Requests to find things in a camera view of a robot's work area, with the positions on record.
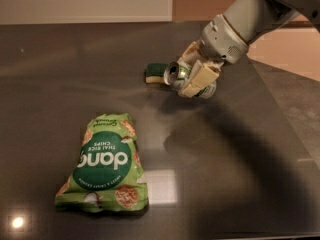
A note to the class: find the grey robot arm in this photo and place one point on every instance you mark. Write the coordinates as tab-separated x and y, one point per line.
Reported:
251	19

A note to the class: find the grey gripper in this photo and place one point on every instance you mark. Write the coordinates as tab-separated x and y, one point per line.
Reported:
222	41

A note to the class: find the green yellow sponge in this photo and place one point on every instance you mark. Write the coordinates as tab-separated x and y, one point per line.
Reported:
154	73

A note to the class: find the silver green 7up can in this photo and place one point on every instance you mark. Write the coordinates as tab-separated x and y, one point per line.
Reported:
177	73

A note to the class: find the green rice chips bag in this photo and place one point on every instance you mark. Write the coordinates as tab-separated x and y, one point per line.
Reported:
108	176

